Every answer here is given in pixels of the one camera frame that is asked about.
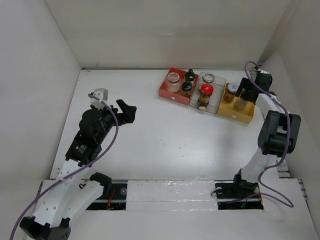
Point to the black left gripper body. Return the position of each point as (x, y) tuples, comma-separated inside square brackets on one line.
[(109, 120)]

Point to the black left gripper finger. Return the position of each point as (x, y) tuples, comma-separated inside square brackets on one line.
[(129, 114), (123, 106)]

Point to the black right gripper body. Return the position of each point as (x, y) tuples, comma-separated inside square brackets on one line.
[(252, 87)]

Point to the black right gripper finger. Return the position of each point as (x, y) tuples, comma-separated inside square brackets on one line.
[(245, 84), (250, 95)]

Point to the silver-capped white shaker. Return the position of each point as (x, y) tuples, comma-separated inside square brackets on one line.
[(242, 101)]

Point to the silver-lid small jar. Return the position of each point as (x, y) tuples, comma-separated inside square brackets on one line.
[(230, 91)]

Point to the red-capped dark sauce bottle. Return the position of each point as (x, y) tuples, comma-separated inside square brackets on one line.
[(206, 92)]

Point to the glass jar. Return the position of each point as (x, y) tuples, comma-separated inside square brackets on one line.
[(172, 82), (208, 78)]

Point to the black-capped white bottle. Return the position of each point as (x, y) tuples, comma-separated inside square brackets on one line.
[(190, 75)]

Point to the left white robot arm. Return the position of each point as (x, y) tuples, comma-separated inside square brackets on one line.
[(65, 199)]

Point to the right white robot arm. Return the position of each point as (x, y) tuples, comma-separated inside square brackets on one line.
[(245, 184)]

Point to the yellow plastic bin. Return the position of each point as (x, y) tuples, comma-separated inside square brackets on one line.
[(228, 110)]

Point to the clear plastic bin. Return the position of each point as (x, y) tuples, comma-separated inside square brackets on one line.
[(215, 99)]

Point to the red plastic bin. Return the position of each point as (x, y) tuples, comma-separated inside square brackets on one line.
[(177, 96)]

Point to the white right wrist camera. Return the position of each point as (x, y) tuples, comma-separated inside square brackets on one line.
[(258, 70)]

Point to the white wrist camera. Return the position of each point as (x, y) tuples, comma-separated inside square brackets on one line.
[(98, 98), (258, 70)]

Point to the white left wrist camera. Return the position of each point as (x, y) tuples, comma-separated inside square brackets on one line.
[(98, 98)]

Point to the aluminium side rail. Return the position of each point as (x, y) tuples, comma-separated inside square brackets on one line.
[(274, 137)]

